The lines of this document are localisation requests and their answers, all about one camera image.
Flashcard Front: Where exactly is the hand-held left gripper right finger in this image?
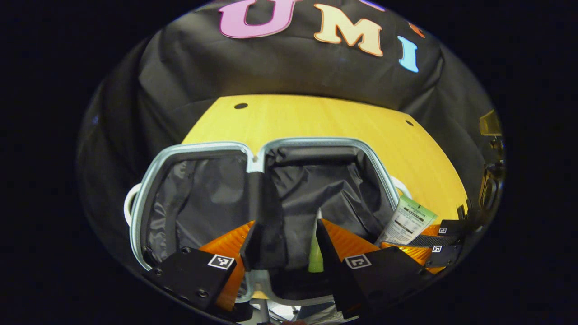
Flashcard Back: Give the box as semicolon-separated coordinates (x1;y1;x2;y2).
315;219;435;319

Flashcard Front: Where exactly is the white tube with green label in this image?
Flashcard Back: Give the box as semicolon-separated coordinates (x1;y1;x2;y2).
376;195;438;247

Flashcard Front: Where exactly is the black backdrop cloth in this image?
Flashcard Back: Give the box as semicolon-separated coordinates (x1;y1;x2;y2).
77;0;497;280

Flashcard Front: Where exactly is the green skin care tube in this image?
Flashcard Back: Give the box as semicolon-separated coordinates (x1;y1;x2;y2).
308;209;325;273

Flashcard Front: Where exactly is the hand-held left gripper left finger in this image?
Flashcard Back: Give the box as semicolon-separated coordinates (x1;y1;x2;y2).
148;220;272;314

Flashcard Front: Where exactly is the pale blue suitcase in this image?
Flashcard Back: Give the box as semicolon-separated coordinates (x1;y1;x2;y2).
124;137;412;312

